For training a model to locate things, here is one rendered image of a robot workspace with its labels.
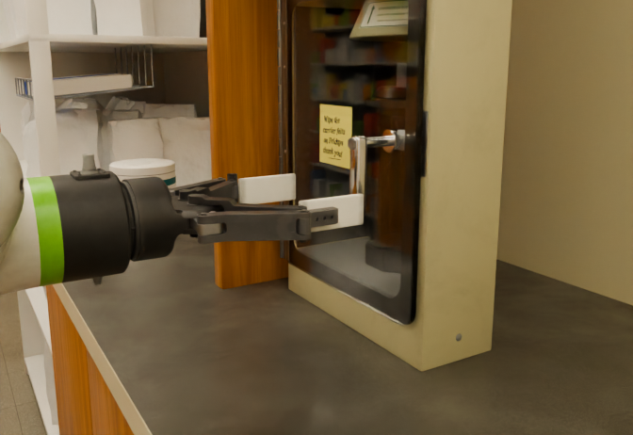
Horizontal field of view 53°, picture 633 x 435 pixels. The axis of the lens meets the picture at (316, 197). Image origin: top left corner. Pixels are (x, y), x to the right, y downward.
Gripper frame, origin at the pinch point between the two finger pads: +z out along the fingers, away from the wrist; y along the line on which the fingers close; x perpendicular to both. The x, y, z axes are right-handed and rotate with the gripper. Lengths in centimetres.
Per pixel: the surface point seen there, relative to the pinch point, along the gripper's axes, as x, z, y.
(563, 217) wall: 11, 54, 10
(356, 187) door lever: -0.8, 4.5, -0.9
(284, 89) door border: -10.3, 9.5, 25.0
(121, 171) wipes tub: 7, -4, 68
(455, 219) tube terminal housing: 3.1, 14.7, -5.5
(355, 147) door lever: -5.2, 4.4, -0.7
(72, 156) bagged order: 12, -2, 134
